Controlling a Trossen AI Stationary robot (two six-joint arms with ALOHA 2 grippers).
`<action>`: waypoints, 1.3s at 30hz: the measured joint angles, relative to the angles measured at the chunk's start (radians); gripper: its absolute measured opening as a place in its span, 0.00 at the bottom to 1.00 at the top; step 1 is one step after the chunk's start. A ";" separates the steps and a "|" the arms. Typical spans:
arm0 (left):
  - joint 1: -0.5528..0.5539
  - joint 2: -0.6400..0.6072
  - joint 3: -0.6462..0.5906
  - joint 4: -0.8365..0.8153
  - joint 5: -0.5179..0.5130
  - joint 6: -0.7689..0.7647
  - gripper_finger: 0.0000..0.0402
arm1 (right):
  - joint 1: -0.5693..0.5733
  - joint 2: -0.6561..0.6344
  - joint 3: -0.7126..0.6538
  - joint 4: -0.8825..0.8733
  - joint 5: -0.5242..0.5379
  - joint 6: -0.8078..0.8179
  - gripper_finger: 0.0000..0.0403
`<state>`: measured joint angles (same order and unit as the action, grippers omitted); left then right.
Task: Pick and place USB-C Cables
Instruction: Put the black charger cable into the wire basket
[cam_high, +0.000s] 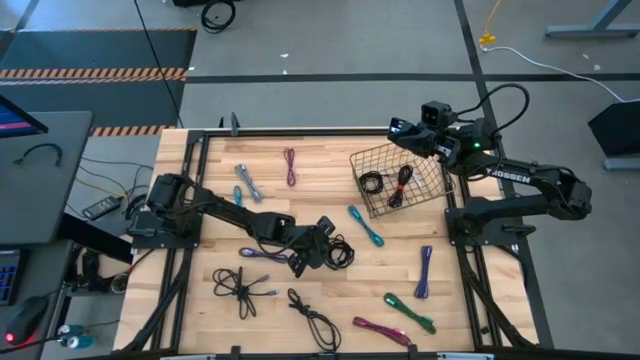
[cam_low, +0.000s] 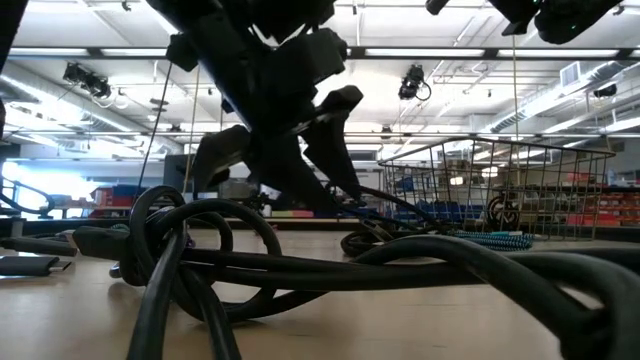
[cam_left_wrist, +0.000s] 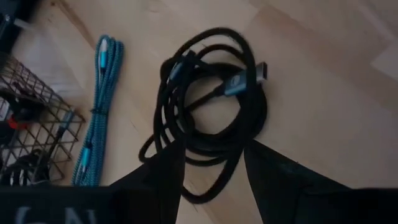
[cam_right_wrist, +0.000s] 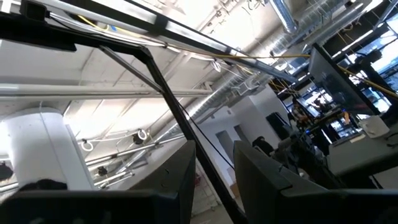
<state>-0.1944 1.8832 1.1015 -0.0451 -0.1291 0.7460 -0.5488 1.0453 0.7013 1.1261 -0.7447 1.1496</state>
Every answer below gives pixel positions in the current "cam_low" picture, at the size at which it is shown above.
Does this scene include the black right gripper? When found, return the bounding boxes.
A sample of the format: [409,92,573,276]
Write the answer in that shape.
[424,0,541,36]

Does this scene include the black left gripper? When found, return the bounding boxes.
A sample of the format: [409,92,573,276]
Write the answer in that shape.
[197,27,365,213]

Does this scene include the gold wire basket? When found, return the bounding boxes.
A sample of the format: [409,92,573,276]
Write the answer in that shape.
[378,137,617,241]

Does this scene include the teal braided USB-C cable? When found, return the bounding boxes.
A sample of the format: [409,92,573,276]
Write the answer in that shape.
[449,229,535,252]

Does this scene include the black cable with purple plugs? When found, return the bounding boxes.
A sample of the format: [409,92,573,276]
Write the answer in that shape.
[0,234,79,279]

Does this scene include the LED light bar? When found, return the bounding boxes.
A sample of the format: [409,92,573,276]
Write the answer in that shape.
[7,45,640,61]

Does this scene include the black computer monitor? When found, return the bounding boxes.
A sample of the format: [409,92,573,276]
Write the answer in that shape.
[162,152,200,194]

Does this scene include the blue storage bins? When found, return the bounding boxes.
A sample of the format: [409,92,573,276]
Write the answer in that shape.
[389,199,489,224]

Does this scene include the red and blue bins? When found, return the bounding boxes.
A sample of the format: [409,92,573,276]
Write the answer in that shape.
[89,183,146,220]

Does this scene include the red storage bins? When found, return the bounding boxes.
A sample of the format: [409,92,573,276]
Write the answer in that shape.
[564,169,640,227]

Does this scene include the black rig camera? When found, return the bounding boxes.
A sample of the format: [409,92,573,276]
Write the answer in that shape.
[62,61,112,100]
[397,63,432,102]

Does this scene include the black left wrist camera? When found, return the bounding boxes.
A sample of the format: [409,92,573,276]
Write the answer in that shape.
[191,124,252,196]

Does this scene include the yellow hanging power cord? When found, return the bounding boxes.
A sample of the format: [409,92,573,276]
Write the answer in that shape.
[509,33,523,201]

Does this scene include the yellow hanging rope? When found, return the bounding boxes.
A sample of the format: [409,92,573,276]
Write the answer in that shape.
[181,64,201,197]

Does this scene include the long black taut cable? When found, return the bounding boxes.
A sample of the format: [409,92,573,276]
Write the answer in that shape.
[135,62,174,190]

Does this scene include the black looped cable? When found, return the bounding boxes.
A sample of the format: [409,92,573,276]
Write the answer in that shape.
[0,179,58,221]

